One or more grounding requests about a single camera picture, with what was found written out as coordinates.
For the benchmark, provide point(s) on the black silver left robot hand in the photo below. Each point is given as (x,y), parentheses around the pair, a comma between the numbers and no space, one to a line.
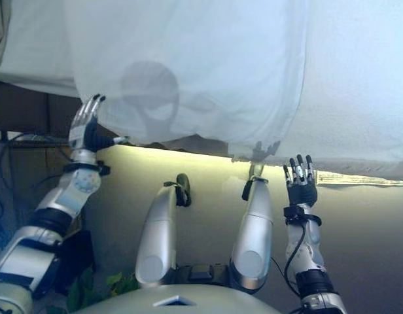
(87,131)

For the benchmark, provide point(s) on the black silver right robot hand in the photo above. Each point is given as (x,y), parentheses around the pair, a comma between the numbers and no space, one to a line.
(303,193)

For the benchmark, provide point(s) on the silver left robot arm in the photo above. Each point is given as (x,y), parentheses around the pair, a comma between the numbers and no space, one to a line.
(57,196)

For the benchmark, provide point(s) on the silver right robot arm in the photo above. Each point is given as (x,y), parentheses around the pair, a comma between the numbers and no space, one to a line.
(306,252)

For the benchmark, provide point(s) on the white fitted bed sheet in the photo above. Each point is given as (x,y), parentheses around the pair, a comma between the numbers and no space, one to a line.
(34,49)

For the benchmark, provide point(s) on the wooden nightstand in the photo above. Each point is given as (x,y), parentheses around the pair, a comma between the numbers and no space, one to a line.
(34,160)

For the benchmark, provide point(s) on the green leafy plant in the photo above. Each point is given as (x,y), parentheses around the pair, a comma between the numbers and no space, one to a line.
(80,294)

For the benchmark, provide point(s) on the silver robot torso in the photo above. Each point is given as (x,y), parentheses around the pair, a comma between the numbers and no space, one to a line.
(155,301)

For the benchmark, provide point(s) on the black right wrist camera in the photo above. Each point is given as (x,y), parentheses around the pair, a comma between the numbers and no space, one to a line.
(294,212)

